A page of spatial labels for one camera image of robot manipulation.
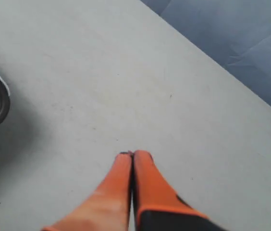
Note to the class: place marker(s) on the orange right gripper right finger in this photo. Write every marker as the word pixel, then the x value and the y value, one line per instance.
pixel 157 206

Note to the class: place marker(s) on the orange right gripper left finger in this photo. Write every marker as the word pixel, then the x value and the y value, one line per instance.
pixel 108 207

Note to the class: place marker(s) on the grey wrinkled backdrop curtain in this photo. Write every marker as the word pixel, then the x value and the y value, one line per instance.
pixel 234 33

